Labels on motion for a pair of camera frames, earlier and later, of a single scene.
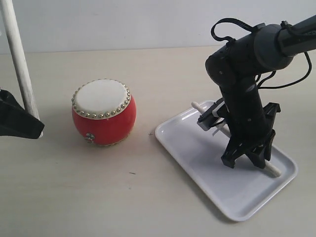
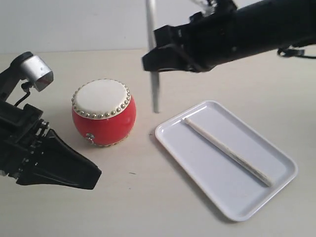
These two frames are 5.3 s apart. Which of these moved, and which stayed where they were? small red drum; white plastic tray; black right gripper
Moved: black right gripper
Stayed: white plastic tray; small red drum
